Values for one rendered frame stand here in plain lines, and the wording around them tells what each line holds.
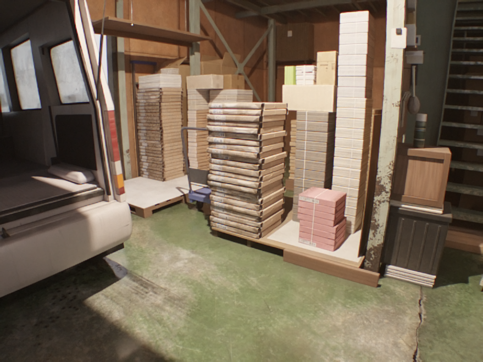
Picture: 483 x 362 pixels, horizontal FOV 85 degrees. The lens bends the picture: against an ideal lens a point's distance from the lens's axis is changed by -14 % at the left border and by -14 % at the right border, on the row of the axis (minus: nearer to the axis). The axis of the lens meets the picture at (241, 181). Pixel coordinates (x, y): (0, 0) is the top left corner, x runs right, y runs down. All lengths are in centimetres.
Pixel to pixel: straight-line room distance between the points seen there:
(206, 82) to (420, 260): 305
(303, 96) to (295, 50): 393
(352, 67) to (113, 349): 230
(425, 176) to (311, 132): 96
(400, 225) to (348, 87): 105
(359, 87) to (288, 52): 419
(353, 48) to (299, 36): 405
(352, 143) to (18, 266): 222
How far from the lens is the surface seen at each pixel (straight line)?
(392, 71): 189
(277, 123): 232
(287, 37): 651
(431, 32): 282
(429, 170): 199
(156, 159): 400
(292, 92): 254
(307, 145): 249
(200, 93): 416
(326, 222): 218
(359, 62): 237
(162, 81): 392
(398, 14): 194
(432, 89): 277
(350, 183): 244
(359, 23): 243
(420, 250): 213
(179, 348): 159
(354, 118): 237
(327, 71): 247
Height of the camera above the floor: 112
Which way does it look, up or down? 15 degrees down
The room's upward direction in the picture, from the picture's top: straight up
